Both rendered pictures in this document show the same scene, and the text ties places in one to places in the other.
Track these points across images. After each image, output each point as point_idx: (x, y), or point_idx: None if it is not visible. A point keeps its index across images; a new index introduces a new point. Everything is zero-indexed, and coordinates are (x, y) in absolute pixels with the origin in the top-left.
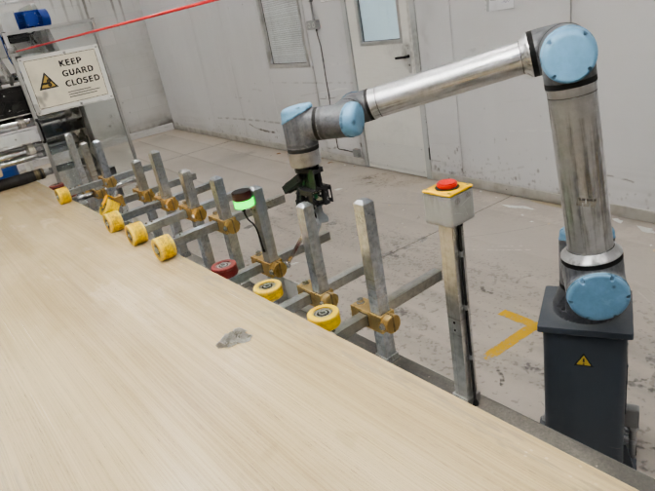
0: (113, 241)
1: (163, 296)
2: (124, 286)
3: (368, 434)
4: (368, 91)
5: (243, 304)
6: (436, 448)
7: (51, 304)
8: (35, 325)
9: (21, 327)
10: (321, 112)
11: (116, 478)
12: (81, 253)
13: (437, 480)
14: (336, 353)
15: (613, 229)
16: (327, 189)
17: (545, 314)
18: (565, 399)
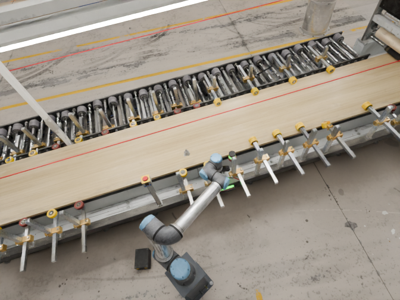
0: (286, 128)
1: (222, 140)
2: (238, 132)
3: (140, 166)
4: (213, 182)
5: (202, 157)
6: (130, 174)
7: (240, 116)
8: (228, 114)
9: (230, 112)
10: (206, 163)
11: (158, 132)
12: (280, 119)
13: (125, 171)
14: (165, 169)
15: (172, 274)
16: None
17: (190, 259)
18: None
